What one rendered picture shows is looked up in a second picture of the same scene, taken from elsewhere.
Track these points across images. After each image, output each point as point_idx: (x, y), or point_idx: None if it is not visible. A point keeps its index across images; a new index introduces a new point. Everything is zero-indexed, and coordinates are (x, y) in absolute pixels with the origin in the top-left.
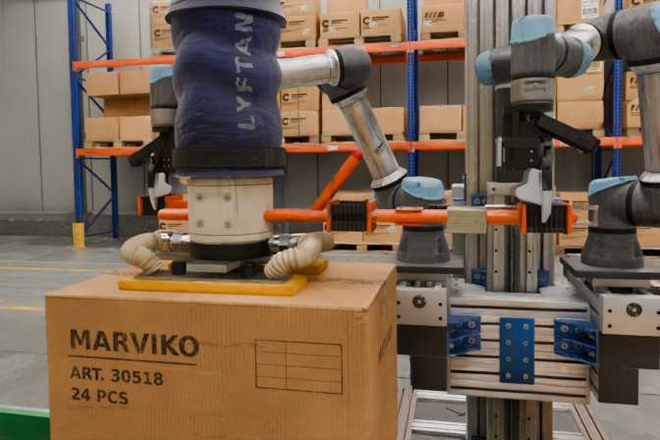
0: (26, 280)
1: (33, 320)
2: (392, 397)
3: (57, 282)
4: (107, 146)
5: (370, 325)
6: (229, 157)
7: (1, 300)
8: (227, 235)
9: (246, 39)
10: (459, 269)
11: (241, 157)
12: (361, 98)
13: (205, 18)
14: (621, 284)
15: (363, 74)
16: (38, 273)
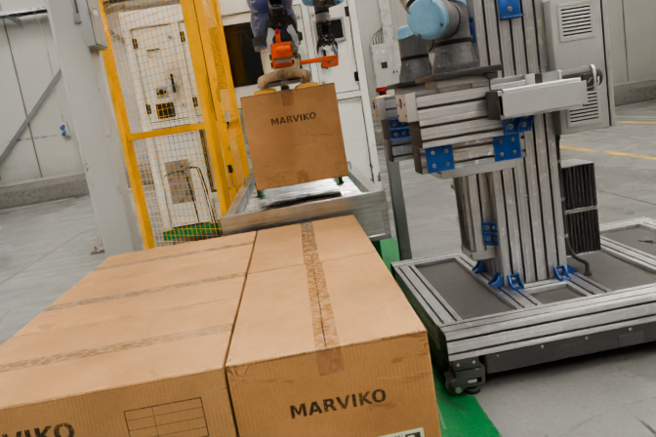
0: (625, 131)
1: (573, 157)
2: (321, 149)
3: (643, 133)
4: None
5: (247, 104)
6: (254, 42)
7: (582, 143)
8: (265, 73)
9: None
10: (396, 84)
11: (256, 41)
12: None
13: None
14: (430, 87)
15: None
16: (644, 126)
